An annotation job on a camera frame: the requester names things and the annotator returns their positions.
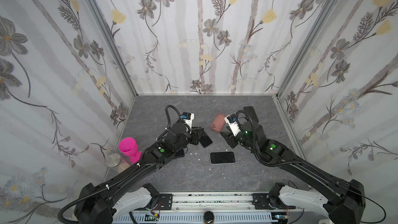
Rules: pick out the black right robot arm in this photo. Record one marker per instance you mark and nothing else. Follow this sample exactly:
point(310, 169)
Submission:
point(343, 202)

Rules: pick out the light blue phone case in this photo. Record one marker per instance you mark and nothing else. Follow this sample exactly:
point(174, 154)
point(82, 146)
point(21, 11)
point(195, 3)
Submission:
point(222, 157)

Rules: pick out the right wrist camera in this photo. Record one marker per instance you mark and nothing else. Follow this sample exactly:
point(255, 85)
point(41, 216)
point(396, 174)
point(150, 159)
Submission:
point(231, 120)

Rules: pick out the black phone case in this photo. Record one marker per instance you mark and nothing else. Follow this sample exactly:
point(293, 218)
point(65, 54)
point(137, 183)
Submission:
point(251, 112)

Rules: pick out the pink phone case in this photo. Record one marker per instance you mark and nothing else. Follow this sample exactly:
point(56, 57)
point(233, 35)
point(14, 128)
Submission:
point(218, 123)

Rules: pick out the blue-edged phone left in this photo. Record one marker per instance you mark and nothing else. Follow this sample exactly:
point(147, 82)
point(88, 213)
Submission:
point(180, 154)

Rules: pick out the black round knob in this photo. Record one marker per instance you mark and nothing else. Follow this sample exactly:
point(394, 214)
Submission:
point(208, 217)

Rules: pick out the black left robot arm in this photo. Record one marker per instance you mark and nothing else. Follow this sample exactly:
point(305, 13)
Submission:
point(112, 199)

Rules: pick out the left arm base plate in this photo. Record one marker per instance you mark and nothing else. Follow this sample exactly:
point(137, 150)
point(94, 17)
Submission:
point(163, 202)

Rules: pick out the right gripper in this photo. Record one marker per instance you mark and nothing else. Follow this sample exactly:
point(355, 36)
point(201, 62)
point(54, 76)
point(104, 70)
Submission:
point(231, 138)

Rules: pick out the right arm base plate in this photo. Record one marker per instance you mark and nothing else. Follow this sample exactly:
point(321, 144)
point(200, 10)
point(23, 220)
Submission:
point(264, 201)

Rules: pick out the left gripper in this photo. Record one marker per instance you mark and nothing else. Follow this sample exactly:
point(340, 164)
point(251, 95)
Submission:
point(195, 137)

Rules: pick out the magenta plastic goblet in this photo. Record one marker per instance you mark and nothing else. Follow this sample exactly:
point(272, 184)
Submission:
point(129, 148)

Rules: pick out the aluminium mounting rail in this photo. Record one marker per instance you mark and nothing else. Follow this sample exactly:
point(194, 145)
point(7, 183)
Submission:
point(212, 201)

